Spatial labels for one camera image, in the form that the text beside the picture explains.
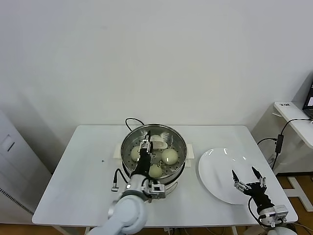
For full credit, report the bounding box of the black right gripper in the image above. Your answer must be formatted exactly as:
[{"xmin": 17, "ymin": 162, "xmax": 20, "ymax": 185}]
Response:
[{"xmin": 231, "ymin": 166, "xmax": 272, "ymax": 211}]

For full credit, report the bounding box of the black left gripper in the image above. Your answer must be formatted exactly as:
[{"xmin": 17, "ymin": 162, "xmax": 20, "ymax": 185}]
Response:
[{"xmin": 132, "ymin": 130, "xmax": 157, "ymax": 177}]

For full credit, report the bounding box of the glass lid with cream handle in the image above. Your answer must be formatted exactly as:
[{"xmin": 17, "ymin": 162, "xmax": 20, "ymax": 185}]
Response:
[{"xmin": 121, "ymin": 124, "xmax": 188, "ymax": 183}]

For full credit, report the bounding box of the perforated steel steamer basket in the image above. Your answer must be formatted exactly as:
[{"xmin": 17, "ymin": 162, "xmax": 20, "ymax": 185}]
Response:
[{"xmin": 121, "ymin": 124, "xmax": 188, "ymax": 187}]

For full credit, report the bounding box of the white round plate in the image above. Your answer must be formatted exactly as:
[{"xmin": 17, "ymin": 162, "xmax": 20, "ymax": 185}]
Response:
[{"xmin": 198, "ymin": 147, "xmax": 262, "ymax": 205}]

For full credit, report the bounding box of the cream electric cooker base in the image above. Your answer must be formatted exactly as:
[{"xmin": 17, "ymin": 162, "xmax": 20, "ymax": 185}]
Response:
[{"xmin": 114, "ymin": 143, "xmax": 196, "ymax": 196}]

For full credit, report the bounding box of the white desk foot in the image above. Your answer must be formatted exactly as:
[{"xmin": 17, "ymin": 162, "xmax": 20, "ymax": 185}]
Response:
[{"xmin": 285, "ymin": 176, "xmax": 313, "ymax": 212}]

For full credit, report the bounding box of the white side desk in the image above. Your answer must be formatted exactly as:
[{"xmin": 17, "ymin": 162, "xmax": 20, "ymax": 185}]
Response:
[{"xmin": 273, "ymin": 101, "xmax": 313, "ymax": 149}]

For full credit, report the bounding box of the black laptop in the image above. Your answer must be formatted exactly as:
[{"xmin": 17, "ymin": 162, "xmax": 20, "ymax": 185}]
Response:
[{"xmin": 302, "ymin": 82, "xmax": 313, "ymax": 120}]

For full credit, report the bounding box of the white cabinet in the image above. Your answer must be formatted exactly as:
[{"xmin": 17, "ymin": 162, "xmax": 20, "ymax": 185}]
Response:
[{"xmin": 0, "ymin": 107, "xmax": 53, "ymax": 223}]

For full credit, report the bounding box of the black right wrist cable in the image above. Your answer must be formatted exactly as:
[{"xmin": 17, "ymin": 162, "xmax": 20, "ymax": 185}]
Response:
[{"xmin": 247, "ymin": 197, "xmax": 264, "ymax": 225}]

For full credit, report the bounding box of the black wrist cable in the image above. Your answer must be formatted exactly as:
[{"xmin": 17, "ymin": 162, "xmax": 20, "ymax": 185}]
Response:
[
  {"xmin": 111, "ymin": 168, "xmax": 133, "ymax": 192},
  {"xmin": 247, "ymin": 197, "xmax": 264, "ymax": 225}
]

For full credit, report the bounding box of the black cooker power cord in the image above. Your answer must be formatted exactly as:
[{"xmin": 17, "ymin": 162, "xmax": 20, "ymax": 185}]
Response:
[{"xmin": 125, "ymin": 118, "xmax": 147, "ymax": 133}]

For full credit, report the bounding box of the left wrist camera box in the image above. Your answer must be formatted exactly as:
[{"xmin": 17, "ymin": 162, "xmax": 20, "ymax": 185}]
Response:
[{"xmin": 148, "ymin": 182, "xmax": 167, "ymax": 200}]

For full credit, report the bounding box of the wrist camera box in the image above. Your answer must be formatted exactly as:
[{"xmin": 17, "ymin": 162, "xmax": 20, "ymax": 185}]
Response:
[
  {"xmin": 148, "ymin": 182, "xmax": 167, "ymax": 200},
  {"xmin": 265, "ymin": 204, "xmax": 287, "ymax": 227}
]

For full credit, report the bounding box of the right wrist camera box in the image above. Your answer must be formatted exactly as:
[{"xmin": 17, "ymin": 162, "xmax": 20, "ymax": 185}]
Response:
[{"xmin": 265, "ymin": 204, "xmax": 287, "ymax": 227}]

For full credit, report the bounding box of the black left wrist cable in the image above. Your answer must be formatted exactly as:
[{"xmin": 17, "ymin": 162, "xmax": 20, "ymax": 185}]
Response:
[{"xmin": 111, "ymin": 168, "xmax": 133, "ymax": 192}]

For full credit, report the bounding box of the black power adapter with cable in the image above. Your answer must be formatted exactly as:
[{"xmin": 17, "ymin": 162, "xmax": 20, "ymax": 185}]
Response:
[{"xmin": 256, "ymin": 119, "xmax": 311, "ymax": 172}]

